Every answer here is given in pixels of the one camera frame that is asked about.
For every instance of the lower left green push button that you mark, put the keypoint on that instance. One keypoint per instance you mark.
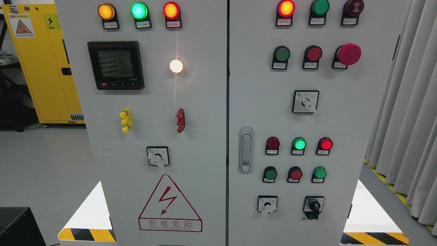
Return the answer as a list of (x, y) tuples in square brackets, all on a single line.
[(269, 174)]

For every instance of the green push button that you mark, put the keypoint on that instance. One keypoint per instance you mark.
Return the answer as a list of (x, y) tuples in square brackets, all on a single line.
[(281, 55), (269, 174), (319, 174)]

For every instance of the lower red push button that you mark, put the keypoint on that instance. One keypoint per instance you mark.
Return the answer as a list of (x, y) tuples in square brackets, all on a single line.
[(294, 174)]

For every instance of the red push button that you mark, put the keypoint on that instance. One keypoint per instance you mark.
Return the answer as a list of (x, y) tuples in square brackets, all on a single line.
[(311, 57), (294, 174)]

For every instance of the upper green push button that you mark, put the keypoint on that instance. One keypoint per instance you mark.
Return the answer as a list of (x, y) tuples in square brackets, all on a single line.
[(281, 55)]

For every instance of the lower right green push button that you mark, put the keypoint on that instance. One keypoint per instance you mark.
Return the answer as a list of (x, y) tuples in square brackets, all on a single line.
[(319, 174)]

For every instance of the upper red push button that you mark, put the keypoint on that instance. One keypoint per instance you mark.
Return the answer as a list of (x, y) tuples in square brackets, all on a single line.
[(311, 57)]

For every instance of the red emergency stop mushroom button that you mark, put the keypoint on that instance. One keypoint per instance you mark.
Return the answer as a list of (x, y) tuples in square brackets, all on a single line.
[(346, 55)]

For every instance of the red terminal block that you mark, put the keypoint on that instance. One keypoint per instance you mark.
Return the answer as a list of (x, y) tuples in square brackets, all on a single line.
[(181, 120)]

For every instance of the lower left red indicator lamp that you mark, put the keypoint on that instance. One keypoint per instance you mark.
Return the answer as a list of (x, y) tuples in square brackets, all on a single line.
[(272, 146)]

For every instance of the red indicator lamp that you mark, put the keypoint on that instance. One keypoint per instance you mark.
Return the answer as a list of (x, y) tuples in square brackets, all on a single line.
[(324, 146), (172, 14), (272, 146)]

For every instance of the white lit indicator lamp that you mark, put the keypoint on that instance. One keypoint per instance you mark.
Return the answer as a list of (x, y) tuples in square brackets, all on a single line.
[(176, 66)]

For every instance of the left grey cabinet door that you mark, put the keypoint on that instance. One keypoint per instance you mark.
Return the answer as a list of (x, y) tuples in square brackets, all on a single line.
[(198, 154)]

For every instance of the grey cabinet door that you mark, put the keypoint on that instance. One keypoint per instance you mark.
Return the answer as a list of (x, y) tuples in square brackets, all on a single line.
[(262, 98), (198, 154)]

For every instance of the lower green indicator lamp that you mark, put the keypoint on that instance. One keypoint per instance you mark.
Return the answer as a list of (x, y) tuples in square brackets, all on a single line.
[(298, 146)]

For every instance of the green indicator lamp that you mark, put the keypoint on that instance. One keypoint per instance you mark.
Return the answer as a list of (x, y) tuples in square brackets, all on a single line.
[(141, 15), (298, 146)]

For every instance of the yellow terminal block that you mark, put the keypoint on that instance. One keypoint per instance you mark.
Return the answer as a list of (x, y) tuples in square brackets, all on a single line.
[(126, 121)]

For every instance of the right grey cabinet door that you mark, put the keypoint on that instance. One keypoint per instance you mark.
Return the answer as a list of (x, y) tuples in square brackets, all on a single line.
[(262, 98)]

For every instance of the red high voltage warning sticker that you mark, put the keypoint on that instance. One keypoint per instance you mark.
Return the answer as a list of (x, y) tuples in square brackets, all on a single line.
[(167, 209)]

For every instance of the lower right red indicator lamp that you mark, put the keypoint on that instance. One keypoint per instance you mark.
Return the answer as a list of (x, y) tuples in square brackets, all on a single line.
[(324, 146)]

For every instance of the black digital power meter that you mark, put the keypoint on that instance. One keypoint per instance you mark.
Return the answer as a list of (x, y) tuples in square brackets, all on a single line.
[(116, 65)]

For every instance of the red indicator lamp top left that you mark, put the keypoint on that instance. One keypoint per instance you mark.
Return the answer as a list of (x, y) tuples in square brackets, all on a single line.
[(172, 14)]

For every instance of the red lit lamp top right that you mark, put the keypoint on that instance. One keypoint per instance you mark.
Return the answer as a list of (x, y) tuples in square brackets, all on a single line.
[(284, 13)]

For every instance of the green indicator lamp top left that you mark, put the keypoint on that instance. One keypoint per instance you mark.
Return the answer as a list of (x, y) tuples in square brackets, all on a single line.
[(141, 15)]

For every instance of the green lamp top right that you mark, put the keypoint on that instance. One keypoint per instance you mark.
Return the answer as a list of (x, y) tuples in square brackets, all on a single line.
[(318, 12)]

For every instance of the yellow indicator lamp top left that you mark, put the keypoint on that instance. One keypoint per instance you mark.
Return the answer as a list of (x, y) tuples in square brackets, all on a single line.
[(108, 15)]

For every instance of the dark red buzzer lamp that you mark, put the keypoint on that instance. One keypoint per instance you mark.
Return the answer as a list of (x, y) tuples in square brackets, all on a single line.
[(351, 12)]

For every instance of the grey curtain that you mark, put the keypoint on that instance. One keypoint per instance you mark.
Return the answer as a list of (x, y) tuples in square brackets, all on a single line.
[(403, 145)]

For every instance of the yellow safety storage cabinet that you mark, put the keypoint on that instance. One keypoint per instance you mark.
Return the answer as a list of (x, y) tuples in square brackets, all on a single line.
[(36, 34)]

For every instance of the black box bottom left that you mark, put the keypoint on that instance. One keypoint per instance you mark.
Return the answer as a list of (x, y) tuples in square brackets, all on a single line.
[(18, 227)]

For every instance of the silver cabinet door handle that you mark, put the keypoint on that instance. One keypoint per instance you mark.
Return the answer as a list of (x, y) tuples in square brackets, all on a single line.
[(245, 149)]

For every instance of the left door rotary selector switch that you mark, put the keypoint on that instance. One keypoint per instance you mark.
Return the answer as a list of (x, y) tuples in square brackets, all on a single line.
[(158, 156)]

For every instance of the upper right rotary selector switch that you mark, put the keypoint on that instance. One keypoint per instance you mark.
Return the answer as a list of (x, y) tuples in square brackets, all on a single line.
[(305, 101)]

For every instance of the bottom white rotary selector switch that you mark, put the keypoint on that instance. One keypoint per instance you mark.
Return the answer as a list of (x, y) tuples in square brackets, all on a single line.
[(267, 204)]

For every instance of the black knob selector switch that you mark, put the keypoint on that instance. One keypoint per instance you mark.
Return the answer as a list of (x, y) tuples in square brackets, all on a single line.
[(313, 206)]

